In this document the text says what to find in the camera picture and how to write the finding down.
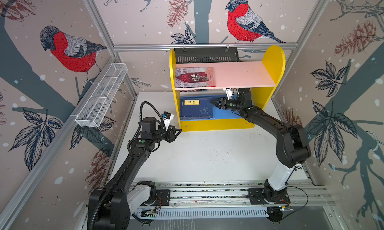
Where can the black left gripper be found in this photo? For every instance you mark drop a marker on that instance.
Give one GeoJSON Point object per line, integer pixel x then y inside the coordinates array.
{"type": "Point", "coordinates": [171, 136]}

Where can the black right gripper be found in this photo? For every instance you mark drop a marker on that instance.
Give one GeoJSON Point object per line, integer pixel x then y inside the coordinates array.
{"type": "Point", "coordinates": [224, 103]}

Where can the red illustrated book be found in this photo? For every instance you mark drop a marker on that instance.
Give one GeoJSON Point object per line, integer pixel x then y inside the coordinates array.
{"type": "Point", "coordinates": [195, 77]}

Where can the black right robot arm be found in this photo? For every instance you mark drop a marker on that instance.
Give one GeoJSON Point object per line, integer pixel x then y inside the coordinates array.
{"type": "Point", "coordinates": [292, 146]}

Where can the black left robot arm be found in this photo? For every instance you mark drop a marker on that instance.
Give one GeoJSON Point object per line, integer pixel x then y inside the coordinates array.
{"type": "Point", "coordinates": [112, 207]}

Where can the black perforated tray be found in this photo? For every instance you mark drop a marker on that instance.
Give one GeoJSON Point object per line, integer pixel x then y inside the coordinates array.
{"type": "Point", "coordinates": [206, 55]}

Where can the aluminium top crossbar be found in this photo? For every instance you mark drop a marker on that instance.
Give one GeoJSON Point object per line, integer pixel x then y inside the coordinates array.
{"type": "Point", "coordinates": [168, 47]}

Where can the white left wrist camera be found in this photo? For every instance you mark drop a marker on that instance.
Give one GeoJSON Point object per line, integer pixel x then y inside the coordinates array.
{"type": "Point", "coordinates": [167, 118]}

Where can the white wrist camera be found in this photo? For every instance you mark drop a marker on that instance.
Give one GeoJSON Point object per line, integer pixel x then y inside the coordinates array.
{"type": "Point", "coordinates": [167, 118]}
{"type": "Point", "coordinates": [229, 93]}

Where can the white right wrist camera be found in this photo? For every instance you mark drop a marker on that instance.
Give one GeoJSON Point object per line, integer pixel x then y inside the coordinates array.
{"type": "Point", "coordinates": [229, 93]}

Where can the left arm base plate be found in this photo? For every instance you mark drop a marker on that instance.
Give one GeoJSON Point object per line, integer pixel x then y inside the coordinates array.
{"type": "Point", "coordinates": [162, 198]}

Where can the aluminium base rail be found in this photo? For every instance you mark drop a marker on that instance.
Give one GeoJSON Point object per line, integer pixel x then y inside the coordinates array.
{"type": "Point", "coordinates": [229, 200]}

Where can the white wire mesh basket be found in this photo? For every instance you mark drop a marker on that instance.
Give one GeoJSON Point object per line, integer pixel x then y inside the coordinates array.
{"type": "Point", "coordinates": [98, 103]}

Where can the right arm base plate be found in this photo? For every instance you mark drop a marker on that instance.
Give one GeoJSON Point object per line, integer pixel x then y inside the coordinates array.
{"type": "Point", "coordinates": [268, 197]}

